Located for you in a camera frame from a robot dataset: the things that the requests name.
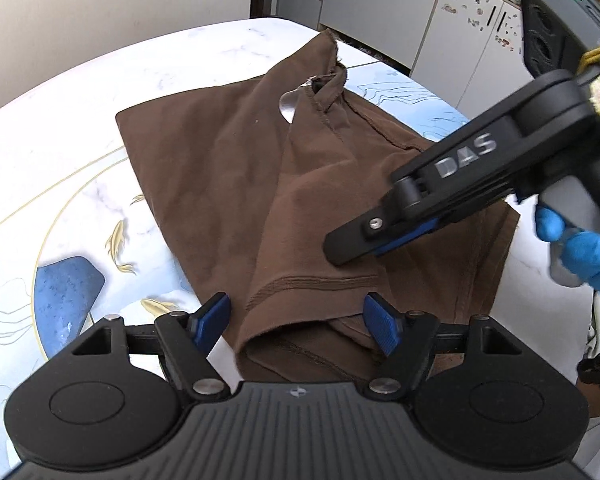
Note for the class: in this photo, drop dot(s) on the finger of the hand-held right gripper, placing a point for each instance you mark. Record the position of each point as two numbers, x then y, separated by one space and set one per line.
355 240

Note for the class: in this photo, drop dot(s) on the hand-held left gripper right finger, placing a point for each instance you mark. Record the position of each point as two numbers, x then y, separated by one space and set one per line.
380 325

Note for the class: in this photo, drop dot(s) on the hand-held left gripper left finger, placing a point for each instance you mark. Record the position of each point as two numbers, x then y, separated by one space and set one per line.
212 321

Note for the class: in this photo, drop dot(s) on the brown t-shirt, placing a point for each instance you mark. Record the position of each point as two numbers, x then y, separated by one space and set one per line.
230 160

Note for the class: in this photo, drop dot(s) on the person's right hand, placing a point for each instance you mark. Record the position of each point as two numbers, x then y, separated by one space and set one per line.
595 256

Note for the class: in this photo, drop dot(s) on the white refrigerator with magnets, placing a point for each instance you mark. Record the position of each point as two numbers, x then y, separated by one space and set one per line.
470 40

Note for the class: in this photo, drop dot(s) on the white wardrobe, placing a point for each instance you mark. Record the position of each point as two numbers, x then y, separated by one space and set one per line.
370 10

